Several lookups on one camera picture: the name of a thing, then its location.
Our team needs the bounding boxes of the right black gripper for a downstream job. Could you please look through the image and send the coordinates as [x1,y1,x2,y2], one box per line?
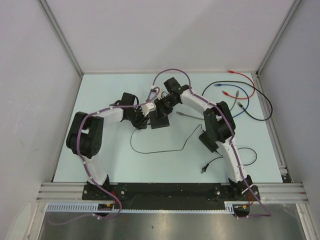
[154,96,179,122]

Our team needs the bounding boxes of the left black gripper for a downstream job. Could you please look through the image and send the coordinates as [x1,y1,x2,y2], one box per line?
[126,105,151,130]

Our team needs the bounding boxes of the black network switch box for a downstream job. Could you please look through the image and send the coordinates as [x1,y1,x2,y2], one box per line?
[149,111,170,130]

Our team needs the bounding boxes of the thin black switch cable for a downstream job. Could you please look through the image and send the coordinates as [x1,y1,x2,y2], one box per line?
[129,124,205,154]

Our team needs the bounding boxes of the blue ethernet cable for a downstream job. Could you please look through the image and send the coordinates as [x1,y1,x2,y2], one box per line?
[214,82,251,118]

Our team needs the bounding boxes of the red ethernet cable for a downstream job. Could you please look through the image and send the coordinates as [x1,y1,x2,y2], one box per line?
[221,70,257,100]

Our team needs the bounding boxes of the grey ethernet cable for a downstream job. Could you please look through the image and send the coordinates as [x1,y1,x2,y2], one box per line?
[176,89,241,118]

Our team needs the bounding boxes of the black ethernet cable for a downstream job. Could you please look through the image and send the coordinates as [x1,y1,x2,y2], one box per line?
[201,81,273,123]

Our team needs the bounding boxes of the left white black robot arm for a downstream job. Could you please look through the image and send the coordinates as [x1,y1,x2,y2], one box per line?
[66,92,156,200]

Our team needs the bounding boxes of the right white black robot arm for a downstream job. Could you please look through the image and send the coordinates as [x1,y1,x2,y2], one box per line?
[150,77,253,201]

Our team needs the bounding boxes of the black power adapter brick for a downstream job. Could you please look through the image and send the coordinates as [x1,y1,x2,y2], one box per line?
[198,132,219,153]

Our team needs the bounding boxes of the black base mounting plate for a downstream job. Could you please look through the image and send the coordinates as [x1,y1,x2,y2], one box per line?
[82,182,261,211]

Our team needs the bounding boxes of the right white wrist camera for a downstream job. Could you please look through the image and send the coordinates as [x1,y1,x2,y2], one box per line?
[150,85,163,98]

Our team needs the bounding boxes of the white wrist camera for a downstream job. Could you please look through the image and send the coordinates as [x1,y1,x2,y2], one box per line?
[141,102,156,116]
[150,85,163,98]

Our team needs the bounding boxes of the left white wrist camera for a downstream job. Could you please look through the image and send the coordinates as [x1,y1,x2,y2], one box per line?
[141,102,156,116]

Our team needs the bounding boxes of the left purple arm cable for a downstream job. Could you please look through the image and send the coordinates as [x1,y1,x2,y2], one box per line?
[46,86,161,225]

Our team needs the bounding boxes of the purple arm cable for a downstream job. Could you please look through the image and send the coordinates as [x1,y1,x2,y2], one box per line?
[46,86,161,225]
[152,67,273,219]

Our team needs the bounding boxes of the black power adapter cord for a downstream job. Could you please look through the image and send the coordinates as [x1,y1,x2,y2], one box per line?
[200,147,258,175]

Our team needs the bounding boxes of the grey slotted cable duct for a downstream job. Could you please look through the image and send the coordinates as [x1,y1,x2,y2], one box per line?
[46,202,234,214]

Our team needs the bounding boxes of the aluminium front frame rail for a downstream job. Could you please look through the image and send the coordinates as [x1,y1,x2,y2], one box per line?
[36,182,309,204]

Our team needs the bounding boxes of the right aluminium side rail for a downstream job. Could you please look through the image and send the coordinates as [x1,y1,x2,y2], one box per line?
[252,72,292,183]

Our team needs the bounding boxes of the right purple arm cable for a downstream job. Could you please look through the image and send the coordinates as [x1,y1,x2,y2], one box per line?
[152,67,273,219]

